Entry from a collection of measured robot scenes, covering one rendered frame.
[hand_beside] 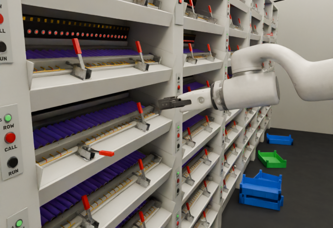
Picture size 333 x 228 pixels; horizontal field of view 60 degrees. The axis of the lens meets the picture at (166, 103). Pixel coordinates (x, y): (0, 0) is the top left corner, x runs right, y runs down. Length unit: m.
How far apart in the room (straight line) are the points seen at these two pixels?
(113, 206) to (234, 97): 0.46
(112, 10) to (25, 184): 0.44
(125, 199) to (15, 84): 0.52
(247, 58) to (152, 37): 0.44
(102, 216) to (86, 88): 0.36
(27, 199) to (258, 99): 0.55
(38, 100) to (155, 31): 0.61
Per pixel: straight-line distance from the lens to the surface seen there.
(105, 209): 0.88
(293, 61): 0.71
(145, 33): 1.10
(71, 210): 0.82
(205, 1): 1.76
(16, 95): 0.55
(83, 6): 0.68
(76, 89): 0.65
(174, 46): 1.06
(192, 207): 1.62
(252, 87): 0.75
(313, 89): 0.69
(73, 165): 0.69
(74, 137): 0.75
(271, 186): 2.58
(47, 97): 0.60
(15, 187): 0.58
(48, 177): 0.65
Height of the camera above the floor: 1.20
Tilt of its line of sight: 11 degrees down
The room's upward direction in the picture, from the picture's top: straight up
